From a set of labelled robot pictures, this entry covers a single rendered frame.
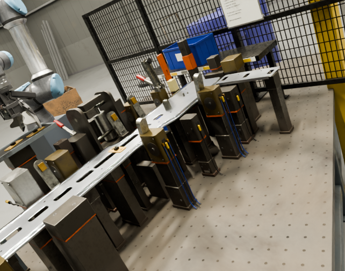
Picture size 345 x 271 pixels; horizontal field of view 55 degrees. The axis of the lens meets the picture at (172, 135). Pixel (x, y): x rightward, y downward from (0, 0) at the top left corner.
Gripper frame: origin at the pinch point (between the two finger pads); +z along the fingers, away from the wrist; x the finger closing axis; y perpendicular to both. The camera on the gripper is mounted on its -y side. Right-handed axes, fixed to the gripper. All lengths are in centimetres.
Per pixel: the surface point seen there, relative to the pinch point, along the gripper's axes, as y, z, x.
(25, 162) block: 11.9, 9.1, 2.0
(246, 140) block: -53, 46, 66
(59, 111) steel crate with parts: -290, 86, -404
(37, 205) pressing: 27.0, 17.9, 23.4
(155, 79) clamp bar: -55, 7, 28
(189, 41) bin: -108, 3, 23
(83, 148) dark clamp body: -3.8, 14.2, 18.8
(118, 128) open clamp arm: -20.9, 15.2, 25.1
